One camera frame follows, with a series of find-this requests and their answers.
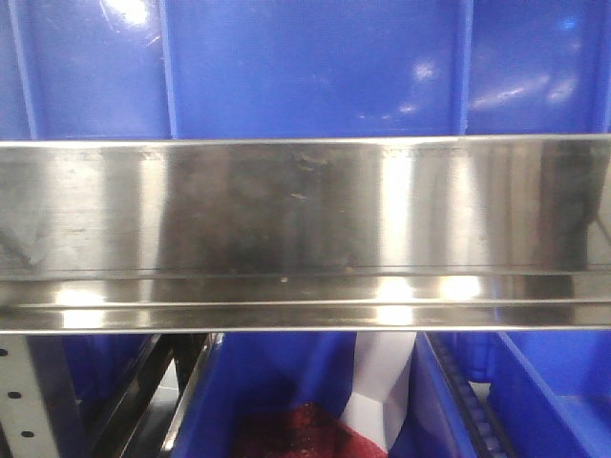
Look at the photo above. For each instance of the blue bin lower middle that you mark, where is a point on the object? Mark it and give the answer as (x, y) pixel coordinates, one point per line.
(273, 372)

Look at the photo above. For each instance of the blue tray on upper shelf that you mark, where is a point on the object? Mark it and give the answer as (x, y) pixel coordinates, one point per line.
(242, 69)

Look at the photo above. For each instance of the white perforated shelf upright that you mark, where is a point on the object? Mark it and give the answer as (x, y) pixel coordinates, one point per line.
(39, 413)

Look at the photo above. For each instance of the blue bin lower left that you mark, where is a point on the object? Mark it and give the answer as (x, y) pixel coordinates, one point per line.
(99, 362)

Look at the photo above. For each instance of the stainless steel shelf rail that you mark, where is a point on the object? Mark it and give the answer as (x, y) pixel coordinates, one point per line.
(490, 232)

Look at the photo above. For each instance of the blue bin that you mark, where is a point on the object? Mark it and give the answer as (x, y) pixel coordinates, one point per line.
(99, 362)
(548, 390)
(273, 372)

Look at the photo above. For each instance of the black roller track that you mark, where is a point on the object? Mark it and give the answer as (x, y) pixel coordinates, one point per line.
(484, 433)

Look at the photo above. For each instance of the red mesh cloth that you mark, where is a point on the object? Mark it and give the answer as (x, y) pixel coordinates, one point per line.
(304, 431)

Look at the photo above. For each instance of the steel shelf side rail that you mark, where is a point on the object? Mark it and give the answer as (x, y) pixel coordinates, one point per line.
(194, 352)

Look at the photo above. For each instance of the blue bin lower right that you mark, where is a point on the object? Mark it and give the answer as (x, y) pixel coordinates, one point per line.
(548, 390)

